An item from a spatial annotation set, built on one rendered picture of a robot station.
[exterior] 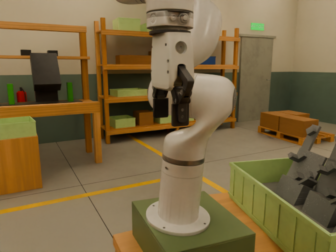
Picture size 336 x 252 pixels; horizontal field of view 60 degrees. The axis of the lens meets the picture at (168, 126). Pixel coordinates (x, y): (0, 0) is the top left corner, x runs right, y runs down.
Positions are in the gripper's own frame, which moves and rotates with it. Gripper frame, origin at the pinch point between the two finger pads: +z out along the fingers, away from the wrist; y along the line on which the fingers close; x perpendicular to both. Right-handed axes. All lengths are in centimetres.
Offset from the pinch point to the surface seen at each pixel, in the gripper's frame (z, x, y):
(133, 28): -75, -135, 476
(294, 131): 109, -395, 338
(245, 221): 51, -48, 35
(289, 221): 39, -47, 13
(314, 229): 35, -45, 2
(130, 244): 45, 1, 29
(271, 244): 51, -46, 19
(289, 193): 42, -68, 33
